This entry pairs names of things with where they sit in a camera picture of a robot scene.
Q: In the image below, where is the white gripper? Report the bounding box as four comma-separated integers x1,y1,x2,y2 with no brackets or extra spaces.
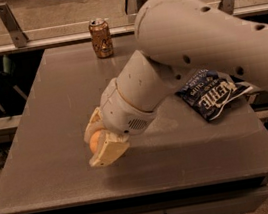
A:
84,78,156,167

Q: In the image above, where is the orange fruit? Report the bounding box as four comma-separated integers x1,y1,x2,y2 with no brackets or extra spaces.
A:
89,131,101,153

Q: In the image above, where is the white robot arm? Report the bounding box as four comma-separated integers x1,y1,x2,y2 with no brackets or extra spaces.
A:
84,0,268,167

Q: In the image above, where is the blue kettle chip bag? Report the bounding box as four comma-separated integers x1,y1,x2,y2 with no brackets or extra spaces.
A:
176,69,252,122

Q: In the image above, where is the gold soda can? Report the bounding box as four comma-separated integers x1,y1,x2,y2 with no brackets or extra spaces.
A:
88,18,114,59

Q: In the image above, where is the left metal bracket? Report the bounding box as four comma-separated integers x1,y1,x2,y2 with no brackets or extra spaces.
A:
0,2,28,48

